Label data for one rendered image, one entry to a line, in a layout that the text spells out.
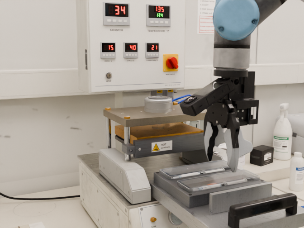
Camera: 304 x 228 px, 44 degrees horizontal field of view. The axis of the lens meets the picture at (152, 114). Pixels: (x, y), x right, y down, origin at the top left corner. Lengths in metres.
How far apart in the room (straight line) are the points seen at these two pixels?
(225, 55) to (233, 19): 0.14
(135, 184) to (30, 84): 0.65
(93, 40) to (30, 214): 0.60
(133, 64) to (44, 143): 0.51
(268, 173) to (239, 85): 0.84
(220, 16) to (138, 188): 0.44
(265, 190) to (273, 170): 0.80
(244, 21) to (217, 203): 0.34
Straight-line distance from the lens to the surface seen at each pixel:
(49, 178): 1.53
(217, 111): 0.81
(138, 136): 0.98
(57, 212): 1.32
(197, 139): 1.03
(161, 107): 1.04
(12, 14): 1.43
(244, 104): 0.80
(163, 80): 1.22
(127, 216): 0.92
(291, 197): 0.78
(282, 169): 1.66
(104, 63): 1.14
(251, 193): 0.80
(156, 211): 0.91
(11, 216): 1.34
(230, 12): 0.66
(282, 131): 1.74
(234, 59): 0.78
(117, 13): 1.15
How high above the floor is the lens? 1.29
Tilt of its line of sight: 10 degrees down
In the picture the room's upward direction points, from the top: straight up
